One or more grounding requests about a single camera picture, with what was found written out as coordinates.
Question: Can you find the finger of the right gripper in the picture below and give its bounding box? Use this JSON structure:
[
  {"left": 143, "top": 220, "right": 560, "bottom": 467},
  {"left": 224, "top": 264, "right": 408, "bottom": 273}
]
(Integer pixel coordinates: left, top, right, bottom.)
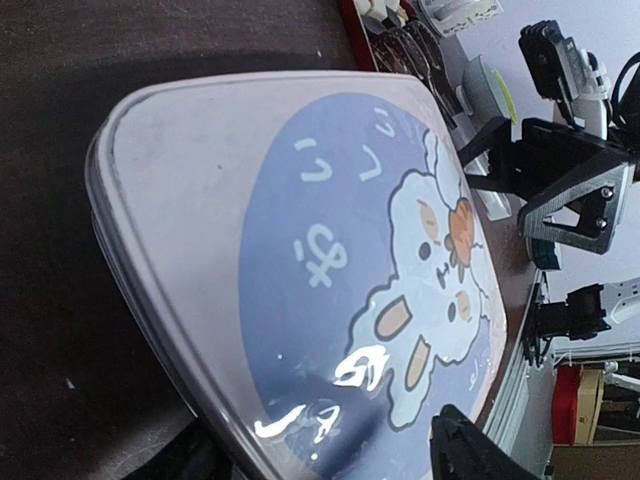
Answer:
[
  {"left": 517, "top": 150, "right": 631, "bottom": 254},
  {"left": 458, "top": 118, "right": 523, "bottom": 193}
]

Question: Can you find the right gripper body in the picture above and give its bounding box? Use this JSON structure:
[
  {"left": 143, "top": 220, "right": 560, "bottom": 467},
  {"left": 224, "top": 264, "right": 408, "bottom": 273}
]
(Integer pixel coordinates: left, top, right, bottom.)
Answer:
[{"left": 487, "top": 20, "right": 639, "bottom": 200}]

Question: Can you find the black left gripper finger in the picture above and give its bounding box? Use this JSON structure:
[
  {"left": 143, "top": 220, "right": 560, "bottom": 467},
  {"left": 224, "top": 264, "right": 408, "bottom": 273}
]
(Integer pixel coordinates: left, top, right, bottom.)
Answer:
[{"left": 430, "top": 404, "right": 536, "bottom": 480}]

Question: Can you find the bunny tin lid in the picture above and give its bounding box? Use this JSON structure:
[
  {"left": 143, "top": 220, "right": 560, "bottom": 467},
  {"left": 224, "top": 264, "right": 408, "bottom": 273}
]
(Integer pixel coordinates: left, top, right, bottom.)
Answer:
[{"left": 85, "top": 71, "right": 507, "bottom": 479}]

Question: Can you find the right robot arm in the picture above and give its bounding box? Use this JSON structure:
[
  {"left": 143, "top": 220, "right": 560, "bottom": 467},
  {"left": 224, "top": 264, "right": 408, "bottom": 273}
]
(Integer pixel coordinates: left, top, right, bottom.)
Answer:
[{"left": 430, "top": 20, "right": 639, "bottom": 479}]

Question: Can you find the red chocolate tray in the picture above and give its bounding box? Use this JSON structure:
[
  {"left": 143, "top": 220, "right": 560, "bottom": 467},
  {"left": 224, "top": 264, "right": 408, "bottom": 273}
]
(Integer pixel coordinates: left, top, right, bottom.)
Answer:
[{"left": 337, "top": 1, "right": 449, "bottom": 86}]

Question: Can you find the grey blue small bowl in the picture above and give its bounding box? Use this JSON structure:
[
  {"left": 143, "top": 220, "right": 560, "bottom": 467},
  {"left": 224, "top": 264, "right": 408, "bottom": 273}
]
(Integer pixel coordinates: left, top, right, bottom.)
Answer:
[{"left": 456, "top": 55, "right": 509, "bottom": 122}]

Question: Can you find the green small bowl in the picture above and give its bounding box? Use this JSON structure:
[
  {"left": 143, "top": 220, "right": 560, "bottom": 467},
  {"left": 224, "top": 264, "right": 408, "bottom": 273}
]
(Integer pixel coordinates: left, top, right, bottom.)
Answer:
[{"left": 493, "top": 69, "right": 518, "bottom": 125}]

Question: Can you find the yellow inside floral mug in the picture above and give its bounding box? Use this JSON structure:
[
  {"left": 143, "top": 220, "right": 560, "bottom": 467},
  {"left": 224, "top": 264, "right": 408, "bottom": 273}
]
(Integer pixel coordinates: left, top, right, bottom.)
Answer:
[{"left": 417, "top": 0, "right": 503, "bottom": 38}]

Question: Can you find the front aluminium rail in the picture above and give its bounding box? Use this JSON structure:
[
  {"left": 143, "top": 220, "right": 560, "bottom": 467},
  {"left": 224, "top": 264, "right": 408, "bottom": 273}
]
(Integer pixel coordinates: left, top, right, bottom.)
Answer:
[{"left": 483, "top": 271, "right": 555, "bottom": 468}]

